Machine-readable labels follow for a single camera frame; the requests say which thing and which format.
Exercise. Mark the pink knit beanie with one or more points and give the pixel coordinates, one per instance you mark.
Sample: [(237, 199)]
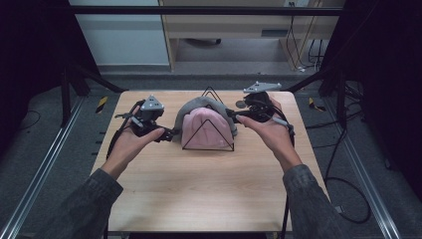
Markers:
[(205, 127)]

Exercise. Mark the white cabinet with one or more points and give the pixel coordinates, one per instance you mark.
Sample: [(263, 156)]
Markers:
[(122, 40)]

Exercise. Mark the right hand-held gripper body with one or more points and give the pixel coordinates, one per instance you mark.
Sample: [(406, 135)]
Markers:
[(260, 101)]

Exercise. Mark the aluminium floor rail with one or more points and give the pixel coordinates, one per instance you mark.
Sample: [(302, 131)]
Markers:
[(365, 179), (43, 166)]

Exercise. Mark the gray knit beanie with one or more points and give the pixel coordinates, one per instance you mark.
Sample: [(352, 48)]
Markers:
[(199, 102)]

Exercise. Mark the gray table grommet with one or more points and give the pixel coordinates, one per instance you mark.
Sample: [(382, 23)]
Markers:
[(240, 104)]

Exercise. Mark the person's left hand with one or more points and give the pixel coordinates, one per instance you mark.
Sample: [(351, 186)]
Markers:
[(129, 149)]

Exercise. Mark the yellow black hazard tape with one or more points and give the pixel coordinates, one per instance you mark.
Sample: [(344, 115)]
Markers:
[(315, 105), (102, 104)]

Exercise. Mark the person's right hand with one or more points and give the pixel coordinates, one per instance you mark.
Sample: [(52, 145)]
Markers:
[(275, 136)]

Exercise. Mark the black horizontal frame bar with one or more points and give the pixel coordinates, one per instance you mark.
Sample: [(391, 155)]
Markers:
[(199, 10)]

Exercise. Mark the black metal stand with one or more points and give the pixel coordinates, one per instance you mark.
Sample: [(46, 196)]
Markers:
[(341, 99), (65, 99)]

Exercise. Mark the gray tape strip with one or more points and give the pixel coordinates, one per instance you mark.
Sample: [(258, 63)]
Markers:
[(339, 209)]

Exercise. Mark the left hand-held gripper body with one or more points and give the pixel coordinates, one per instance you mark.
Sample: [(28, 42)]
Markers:
[(148, 118)]

